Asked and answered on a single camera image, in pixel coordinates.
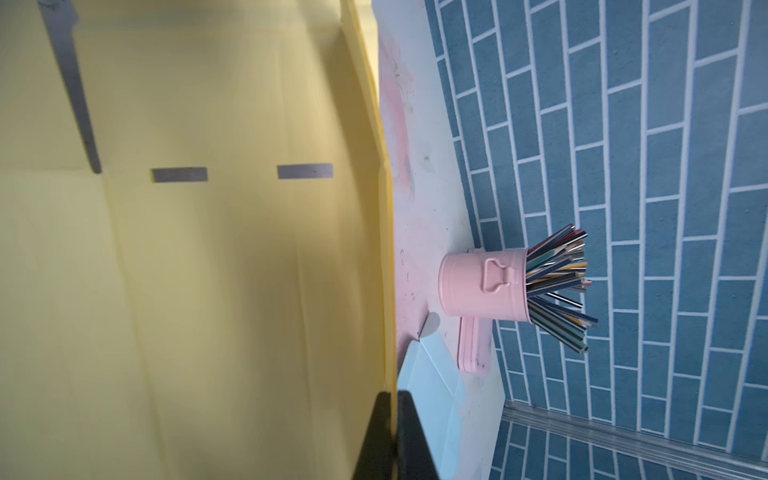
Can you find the yellow paper box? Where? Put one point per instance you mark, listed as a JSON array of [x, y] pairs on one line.
[[215, 299]]

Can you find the pink metal pencil cup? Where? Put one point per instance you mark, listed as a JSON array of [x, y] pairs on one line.
[[485, 285]]

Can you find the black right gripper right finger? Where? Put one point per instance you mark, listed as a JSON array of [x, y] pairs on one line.
[[414, 459]]

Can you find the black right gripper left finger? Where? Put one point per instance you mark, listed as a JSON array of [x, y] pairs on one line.
[[377, 454]]

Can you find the coloured pencils bundle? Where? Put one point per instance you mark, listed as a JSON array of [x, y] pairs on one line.
[[554, 266]]

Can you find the pink flat paper box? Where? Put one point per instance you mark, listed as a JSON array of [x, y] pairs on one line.
[[475, 346]]

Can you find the aluminium corner post right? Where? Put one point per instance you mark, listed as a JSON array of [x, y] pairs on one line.
[[694, 459]]

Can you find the light blue flat paper box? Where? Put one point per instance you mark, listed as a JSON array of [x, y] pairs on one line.
[[430, 374]]

